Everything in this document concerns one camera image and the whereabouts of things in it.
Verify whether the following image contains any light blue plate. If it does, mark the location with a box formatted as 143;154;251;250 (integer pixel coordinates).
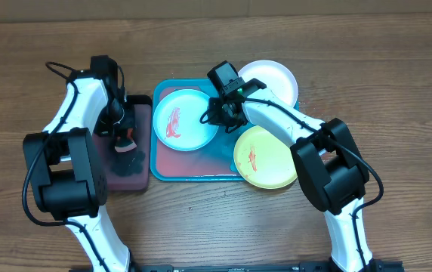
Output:
153;89;218;151

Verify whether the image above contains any black plastic tray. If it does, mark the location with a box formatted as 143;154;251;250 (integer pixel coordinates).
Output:
92;94;153;191

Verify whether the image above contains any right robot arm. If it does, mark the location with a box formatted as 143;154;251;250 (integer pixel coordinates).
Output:
200;78;373;271

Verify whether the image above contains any white plate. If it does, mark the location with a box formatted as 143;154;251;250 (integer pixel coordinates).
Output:
238;60;298;107

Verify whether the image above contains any yellow-green plate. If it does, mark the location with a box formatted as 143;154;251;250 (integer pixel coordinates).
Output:
233;126;298;190

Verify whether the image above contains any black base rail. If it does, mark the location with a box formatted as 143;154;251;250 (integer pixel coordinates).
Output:
68;260;405;272

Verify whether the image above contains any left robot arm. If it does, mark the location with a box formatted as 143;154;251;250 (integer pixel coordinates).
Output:
21;66;138;271

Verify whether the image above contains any green and orange sponge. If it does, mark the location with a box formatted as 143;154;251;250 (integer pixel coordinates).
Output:
114;128;137;153

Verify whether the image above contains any teal plastic tray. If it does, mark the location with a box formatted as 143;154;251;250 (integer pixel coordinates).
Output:
150;79;254;181

